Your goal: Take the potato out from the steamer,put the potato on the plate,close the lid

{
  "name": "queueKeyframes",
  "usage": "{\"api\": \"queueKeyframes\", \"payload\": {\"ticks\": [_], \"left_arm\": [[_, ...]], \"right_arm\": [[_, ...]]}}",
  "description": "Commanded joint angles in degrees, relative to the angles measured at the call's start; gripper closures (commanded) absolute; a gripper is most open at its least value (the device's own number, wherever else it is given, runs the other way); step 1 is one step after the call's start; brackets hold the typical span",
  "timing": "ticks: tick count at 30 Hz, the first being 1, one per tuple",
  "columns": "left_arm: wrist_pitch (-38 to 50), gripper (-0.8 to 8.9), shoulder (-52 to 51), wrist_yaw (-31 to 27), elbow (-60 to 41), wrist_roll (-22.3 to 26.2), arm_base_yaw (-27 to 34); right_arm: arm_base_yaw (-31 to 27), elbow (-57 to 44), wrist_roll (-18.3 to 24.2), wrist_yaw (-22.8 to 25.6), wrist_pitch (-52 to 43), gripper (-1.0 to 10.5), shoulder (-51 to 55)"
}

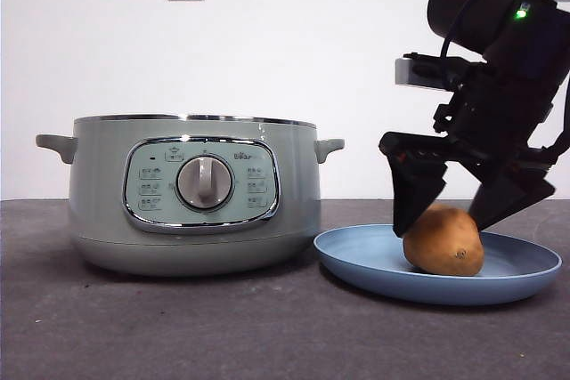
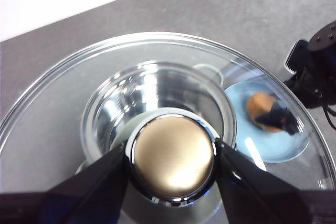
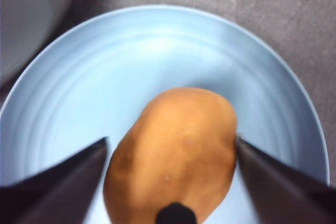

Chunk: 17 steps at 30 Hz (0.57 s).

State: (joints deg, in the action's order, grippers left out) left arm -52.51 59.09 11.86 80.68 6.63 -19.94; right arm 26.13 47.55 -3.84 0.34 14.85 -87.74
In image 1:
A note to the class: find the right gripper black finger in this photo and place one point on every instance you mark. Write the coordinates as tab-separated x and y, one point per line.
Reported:
507	199
416	193

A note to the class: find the brown potato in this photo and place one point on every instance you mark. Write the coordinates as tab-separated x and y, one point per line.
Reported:
445	246

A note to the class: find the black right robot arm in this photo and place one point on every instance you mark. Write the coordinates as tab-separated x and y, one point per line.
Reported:
472	2

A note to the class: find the blue round plate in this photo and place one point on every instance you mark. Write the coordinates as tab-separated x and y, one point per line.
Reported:
356	255

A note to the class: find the pale green electric steamer pot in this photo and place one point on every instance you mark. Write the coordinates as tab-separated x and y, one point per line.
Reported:
102	202

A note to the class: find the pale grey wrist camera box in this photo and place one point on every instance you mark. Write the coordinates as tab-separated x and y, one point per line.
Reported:
403	72

